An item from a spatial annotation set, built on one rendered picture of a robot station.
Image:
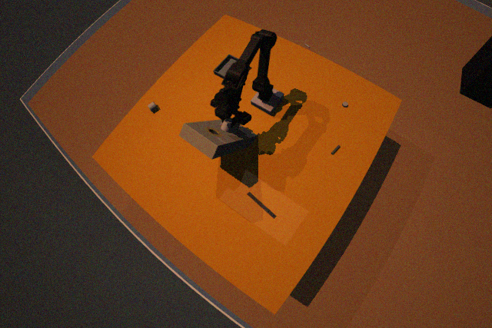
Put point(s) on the tan service panel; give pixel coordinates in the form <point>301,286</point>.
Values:
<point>208,138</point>

